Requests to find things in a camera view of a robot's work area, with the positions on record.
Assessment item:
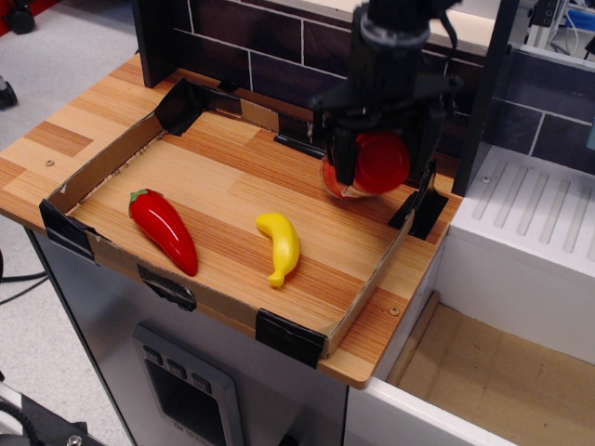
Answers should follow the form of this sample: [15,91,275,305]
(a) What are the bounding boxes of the black floor cable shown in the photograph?
[0,248,50,306]

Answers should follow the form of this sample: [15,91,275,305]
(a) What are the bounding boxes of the white toy sink drainboard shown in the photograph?
[436,147,594,363]

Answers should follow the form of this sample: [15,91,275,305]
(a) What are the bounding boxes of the grey toy dishwasher panel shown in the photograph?
[133,324,245,445]

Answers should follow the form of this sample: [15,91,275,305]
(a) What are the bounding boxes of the red-lidded spice bottle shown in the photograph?
[321,131,411,200]

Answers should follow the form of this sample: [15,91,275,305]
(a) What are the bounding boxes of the dark grey left post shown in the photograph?
[131,0,174,88]

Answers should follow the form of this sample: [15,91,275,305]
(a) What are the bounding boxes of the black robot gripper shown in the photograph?
[309,8,463,185]

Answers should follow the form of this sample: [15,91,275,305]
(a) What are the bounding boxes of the yellow toy banana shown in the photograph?
[256,213,300,287]

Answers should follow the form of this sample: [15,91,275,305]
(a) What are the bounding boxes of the red toy chili pepper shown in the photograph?
[128,189,198,277]

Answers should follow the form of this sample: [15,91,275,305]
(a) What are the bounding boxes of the black office chair caster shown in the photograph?
[0,76,18,110]

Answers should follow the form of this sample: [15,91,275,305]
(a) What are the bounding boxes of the cardboard fence with black tape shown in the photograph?
[40,80,459,376]

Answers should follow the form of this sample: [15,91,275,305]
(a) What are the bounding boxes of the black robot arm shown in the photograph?
[310,1,463,186]

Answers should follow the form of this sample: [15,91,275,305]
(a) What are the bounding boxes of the dark grey shelf post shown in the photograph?
[452,1,519,196]

